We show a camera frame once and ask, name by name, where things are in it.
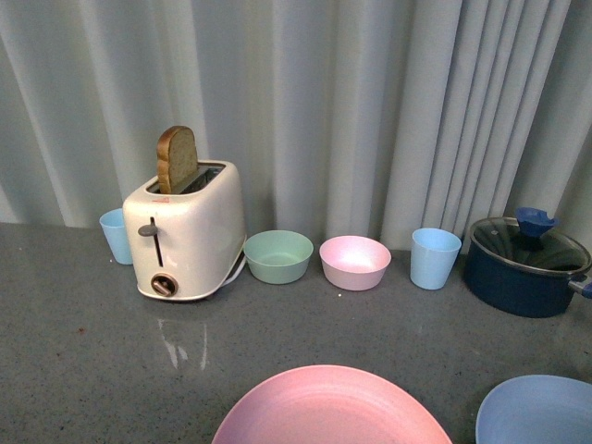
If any pink plate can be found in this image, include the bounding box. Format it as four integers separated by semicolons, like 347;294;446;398
213;364;450;443

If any blue plate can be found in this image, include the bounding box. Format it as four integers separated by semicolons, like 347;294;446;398
475;375;591;443

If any green bowl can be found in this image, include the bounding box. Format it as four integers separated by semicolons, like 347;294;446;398
244;230;314;285

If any pink bowl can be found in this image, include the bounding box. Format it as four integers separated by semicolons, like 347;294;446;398
319;236;391;291

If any cream white toaster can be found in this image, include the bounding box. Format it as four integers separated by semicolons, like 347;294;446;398
123;160;246;302

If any grey curtain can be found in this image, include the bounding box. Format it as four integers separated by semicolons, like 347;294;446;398
1;1;591;249

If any brown bread slice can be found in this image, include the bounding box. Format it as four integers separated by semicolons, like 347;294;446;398
156;126;199;194

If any light blue cup behind toaster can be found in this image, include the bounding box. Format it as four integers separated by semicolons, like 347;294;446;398
99;208;132;265

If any glass pot lid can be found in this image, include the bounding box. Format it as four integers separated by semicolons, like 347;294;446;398
470;207;591;276

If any dark blue pot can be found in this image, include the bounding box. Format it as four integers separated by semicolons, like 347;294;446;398
463;236;591;318

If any white toaster cable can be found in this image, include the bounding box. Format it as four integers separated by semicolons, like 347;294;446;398
220;253;248;288

